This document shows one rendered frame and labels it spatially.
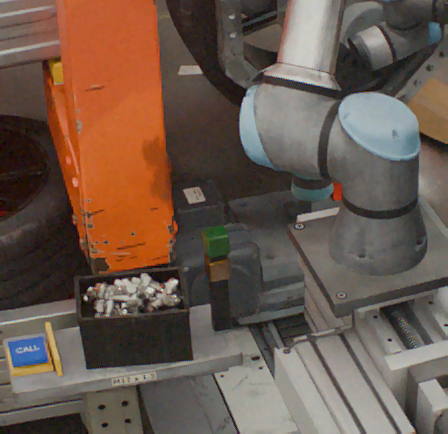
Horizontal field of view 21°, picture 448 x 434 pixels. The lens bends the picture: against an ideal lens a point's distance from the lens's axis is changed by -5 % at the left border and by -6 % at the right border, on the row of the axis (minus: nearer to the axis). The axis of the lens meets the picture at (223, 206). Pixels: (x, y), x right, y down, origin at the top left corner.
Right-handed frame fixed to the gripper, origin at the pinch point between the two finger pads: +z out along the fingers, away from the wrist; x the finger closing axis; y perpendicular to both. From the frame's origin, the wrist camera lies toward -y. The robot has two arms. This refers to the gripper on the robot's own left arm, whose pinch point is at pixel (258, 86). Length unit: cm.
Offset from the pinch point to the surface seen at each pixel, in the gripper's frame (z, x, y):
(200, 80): -6, 199, 47
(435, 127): -65, 146, 78
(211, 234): 18.1, -4.8, 19.1
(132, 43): 16.8, 1.0, -16.5
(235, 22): -5.1, 34.7, -4.5
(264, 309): 12, 54, 64
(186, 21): 3.1, 43.7, -7.0
